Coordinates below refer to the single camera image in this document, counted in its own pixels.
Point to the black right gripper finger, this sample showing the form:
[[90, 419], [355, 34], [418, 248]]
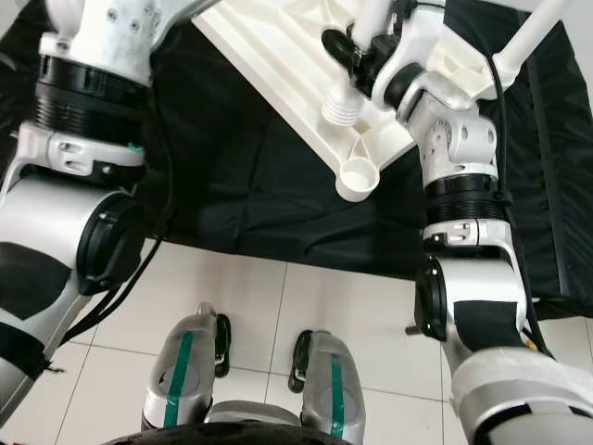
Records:
[[339, 48]]

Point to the white plastic table leg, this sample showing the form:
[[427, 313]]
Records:
[[528, 42], [361, 46]]

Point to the white plastic children table top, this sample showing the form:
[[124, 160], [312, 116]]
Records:
[[269, 65]]

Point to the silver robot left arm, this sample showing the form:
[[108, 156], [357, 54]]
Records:
[[56, 222]]

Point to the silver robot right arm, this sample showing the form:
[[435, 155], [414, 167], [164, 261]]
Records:
[[463, 158]]

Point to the black table cloth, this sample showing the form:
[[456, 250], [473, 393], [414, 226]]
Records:
[[241, 204]]

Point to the black metal table leg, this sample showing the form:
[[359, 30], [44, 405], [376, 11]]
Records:
[[413, 329]]

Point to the black robot right foot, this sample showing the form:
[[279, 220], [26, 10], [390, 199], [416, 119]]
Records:
[[301, 360]]

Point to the black robot foot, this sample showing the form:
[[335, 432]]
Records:
[[223, 345], [301, 360]]

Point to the black robot left foot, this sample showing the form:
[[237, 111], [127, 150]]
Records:
[[223, 345]]

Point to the yellow crumpled cloth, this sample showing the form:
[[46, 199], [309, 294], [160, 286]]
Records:
[[533, 345]]

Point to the silver robot left leg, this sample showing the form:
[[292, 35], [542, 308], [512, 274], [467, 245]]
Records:
[[181, 380]]

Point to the black robot torso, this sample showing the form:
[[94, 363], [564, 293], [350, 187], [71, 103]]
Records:
[[259, 438]]

